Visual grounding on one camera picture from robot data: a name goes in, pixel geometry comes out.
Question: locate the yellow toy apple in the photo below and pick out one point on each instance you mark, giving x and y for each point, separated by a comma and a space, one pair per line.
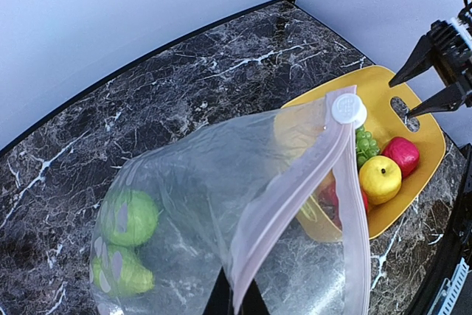
381, 179

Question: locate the green toy grapes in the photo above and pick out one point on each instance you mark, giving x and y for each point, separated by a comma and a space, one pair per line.
366, 146

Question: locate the white slotted cable duct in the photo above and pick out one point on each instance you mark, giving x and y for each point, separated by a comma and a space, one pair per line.
450, 289

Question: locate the yellow plastic basket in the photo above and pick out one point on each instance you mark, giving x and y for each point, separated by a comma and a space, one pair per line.
384, 124

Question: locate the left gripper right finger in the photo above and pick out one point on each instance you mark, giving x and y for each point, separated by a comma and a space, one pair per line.
253, 303

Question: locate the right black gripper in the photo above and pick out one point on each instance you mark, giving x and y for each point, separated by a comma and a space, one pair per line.
447, 48

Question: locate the red toy apple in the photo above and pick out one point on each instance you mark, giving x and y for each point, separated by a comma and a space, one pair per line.
343, 204

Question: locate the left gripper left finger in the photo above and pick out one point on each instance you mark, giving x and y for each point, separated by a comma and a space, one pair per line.
220, 300

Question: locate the green toy cabbage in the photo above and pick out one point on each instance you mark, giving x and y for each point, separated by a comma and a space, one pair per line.
129, 218

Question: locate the black front rail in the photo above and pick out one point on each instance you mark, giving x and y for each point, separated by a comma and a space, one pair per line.
454, 244

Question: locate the clear zip top bag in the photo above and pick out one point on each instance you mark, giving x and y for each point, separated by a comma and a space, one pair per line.
228, 195

